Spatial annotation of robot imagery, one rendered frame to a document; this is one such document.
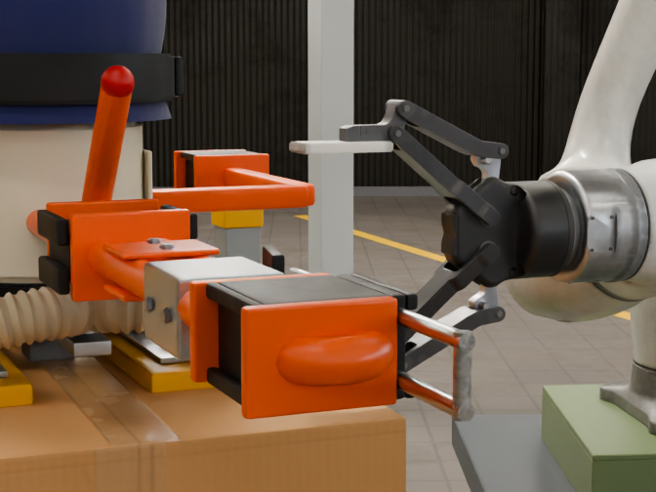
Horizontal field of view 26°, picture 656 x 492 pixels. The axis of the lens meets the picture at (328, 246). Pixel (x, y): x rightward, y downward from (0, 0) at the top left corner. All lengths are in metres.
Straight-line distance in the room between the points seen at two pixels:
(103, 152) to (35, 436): 0.20
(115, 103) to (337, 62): 3.81
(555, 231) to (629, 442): 0.46
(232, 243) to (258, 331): 1.66
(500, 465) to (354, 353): 1.01
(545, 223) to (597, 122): 0.26
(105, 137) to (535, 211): 0.32
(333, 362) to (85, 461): 0.38
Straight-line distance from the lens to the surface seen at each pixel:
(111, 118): 0.99
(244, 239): 2.28
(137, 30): 1.17
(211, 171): 1.56
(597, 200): 1.09
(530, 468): 1.62
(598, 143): 1.31
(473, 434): 1.74
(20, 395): 1.09
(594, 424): 1.56
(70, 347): 1.10
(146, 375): 1.13
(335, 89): 4.78
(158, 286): 0.79
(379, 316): 0.64
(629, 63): 1.32
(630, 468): 1.46
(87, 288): 0.96
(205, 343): 0.70
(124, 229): 0.96
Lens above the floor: 1.21
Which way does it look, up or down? 8 degrees down
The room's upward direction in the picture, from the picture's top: straight up
